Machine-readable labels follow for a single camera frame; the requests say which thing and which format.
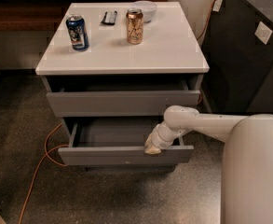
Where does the grey drawer cabinet white top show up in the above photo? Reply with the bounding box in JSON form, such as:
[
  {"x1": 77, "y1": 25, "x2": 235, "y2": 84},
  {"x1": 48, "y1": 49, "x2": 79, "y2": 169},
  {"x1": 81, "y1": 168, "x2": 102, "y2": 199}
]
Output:
[{"x1": 34, "y1": 1, "x2": 211, "y2": 174}]

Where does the grey top drawer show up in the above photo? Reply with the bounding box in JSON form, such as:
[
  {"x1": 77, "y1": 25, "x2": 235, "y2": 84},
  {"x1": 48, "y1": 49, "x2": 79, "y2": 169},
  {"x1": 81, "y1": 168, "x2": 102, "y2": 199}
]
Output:
[{"x1": 47, "y1": 76, "x2": 199, "y2": 117}]

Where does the dark grey counter cabinet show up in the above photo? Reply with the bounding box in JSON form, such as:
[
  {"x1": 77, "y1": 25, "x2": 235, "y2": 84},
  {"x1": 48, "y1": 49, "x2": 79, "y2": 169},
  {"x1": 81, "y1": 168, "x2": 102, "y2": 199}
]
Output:
[{"x1": 202, "y1": 0, "x2": 273, "y2": 114}]

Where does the black remote control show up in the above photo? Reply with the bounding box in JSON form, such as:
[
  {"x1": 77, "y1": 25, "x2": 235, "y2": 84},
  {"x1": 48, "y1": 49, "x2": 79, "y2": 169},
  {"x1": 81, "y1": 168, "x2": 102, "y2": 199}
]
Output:
[{"x1": 101, "y1": 11, "x2": 117, "y2": 25}]

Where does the white bowl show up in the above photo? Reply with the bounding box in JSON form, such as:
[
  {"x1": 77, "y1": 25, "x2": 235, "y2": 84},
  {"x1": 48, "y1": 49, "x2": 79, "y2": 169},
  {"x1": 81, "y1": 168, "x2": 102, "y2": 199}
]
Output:
[{"x1": 131, "y1": 0, "x2": 157, "y2": 23}]

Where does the grey drawer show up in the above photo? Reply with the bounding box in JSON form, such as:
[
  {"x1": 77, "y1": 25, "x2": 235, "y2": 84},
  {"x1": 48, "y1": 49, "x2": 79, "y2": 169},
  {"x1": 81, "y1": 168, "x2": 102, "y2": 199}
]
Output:
[
  {"x1": 58, "y1": 117, "x2": 194, "y2": 167},
  {"x1": 47, "y1": 76, "x2": 199, "y2": 117}
]

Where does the white cable tag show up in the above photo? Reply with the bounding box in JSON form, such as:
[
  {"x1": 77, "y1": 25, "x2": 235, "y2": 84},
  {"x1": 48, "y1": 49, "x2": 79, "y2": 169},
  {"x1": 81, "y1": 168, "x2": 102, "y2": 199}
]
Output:
[{"x1": 212, "y1": 0, "x2": 223, "y2": 12}]

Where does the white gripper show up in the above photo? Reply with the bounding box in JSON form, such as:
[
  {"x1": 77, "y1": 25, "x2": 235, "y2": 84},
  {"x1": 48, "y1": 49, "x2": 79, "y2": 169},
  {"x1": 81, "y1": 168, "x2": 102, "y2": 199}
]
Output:
[{"x1": 144, "y1": 121, "x2": 186, "y2": 155}]

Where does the white wall outlet plate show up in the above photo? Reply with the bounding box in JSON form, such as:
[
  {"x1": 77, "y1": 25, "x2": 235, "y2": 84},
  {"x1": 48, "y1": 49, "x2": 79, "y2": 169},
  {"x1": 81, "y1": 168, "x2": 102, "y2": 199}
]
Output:
[{"x1": 254, "y1": 21, "x2": 273, "y2": 45}]

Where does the brown wooden bench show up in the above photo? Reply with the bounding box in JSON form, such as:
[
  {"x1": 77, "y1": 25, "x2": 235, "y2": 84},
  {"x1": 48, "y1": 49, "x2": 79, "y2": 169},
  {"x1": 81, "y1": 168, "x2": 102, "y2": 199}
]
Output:
[{"x1": 0, "y1": 0, "x2": 168, "y2": 32}]

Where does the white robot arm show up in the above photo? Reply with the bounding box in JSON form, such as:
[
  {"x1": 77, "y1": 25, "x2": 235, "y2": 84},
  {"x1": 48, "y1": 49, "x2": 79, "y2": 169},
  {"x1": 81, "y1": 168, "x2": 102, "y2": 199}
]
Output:
[{"x1": 144, "y1": 105, "x2": 273, "y2": 224}]

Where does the orange extension cable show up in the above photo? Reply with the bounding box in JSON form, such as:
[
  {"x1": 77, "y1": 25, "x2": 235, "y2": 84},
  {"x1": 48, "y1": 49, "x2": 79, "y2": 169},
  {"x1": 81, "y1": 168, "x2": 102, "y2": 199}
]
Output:
[{"x1": 18, "y1": 122, "x2": 70, "y2": 224}]

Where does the blue soda can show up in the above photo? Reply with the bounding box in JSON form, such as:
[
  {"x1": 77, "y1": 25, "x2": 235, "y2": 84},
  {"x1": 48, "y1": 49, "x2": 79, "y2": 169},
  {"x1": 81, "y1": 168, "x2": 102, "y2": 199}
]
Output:
[{"x1": 66, "y1": 14, "x2": 89, "y2": 50}]

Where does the gold soda can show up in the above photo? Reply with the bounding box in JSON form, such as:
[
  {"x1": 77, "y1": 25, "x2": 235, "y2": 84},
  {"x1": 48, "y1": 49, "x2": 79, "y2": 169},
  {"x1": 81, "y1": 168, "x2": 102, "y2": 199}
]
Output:
[{"x1": 126, "y1": 7, "x2": 143, "y2": 45}]

